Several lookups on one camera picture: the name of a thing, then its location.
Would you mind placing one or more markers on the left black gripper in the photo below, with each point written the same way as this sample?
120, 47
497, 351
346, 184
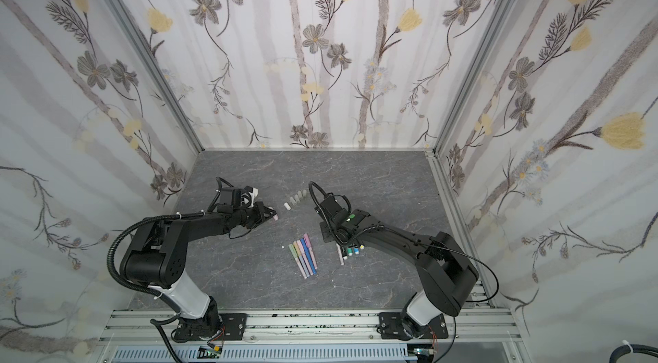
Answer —
260, 217

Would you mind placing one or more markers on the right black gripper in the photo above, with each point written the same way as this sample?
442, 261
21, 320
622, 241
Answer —
338, 235

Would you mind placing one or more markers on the pink speckled pen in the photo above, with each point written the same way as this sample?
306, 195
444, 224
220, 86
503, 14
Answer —
340, 253

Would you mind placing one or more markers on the purple cap pink pen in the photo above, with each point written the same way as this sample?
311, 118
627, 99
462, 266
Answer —
310, 248

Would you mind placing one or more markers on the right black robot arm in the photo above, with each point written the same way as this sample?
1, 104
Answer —
446, 273

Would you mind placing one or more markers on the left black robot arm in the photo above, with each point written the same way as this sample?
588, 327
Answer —
150, 257

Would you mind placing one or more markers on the tan cap blue pen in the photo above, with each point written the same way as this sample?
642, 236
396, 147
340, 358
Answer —
300, 257

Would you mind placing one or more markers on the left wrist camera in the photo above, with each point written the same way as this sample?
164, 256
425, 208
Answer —
238, 197

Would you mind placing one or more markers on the aluminium mounting rail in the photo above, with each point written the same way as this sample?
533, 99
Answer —
262, 327

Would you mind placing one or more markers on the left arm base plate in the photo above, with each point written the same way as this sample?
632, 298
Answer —
227, 326

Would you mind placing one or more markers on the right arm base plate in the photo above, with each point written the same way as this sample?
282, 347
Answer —
396, 326

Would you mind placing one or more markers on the white perforated cable duct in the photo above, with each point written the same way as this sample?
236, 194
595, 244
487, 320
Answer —
298, 353

